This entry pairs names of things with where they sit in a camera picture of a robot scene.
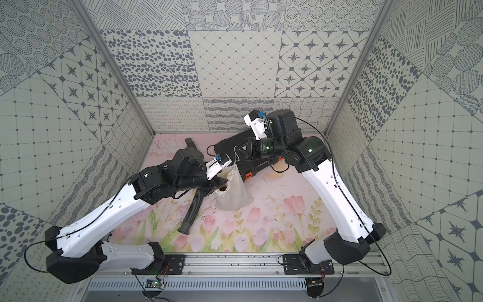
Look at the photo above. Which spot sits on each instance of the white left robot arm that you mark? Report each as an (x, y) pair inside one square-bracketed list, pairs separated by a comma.
[(79, 249)]

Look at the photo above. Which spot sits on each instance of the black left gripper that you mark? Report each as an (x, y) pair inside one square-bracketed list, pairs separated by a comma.
[(207, 180)]

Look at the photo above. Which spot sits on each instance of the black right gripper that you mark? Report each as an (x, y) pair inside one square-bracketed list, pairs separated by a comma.
[(252, 150)]

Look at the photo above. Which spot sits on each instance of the black plastic tool case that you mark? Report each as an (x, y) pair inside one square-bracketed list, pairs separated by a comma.
[(247, 168)]

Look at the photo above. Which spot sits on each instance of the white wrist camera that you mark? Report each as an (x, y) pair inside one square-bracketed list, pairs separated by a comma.
[(215, 166), (255, 120)]

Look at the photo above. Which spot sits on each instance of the beige cloth soil bag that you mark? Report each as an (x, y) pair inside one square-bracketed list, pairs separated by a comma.
[(233, 195)]

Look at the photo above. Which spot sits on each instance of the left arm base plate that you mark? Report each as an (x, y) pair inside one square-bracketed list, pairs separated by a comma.
[(173, 264)]

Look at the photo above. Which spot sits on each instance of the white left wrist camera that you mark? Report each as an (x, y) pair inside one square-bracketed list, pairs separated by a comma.
[(215, 166)]

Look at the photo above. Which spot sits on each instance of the aluminium mounting rail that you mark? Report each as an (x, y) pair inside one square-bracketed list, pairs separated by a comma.
[(265, 265)]

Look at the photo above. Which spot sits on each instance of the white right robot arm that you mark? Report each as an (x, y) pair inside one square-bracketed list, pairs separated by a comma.
[(277, 135)]

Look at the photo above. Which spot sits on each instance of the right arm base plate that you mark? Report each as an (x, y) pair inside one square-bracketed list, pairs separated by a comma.
[(295, 264)]

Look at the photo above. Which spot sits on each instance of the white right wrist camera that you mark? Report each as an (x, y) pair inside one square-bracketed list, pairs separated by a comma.
[(255, 120)]

